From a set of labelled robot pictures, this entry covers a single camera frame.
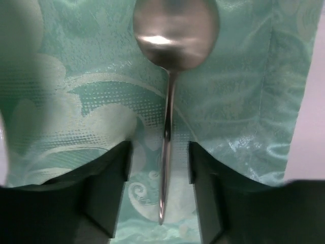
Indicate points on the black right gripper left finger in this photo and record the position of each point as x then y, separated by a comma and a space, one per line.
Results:
80, 206

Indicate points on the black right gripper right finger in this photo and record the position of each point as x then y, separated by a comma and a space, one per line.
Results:
235, 209

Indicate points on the white round plate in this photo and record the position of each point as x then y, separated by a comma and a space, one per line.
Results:
4, 154

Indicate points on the silver spoon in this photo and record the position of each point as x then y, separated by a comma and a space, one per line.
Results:
176, 36

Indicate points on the green patterned placemat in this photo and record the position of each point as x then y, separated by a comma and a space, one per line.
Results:
91, 87

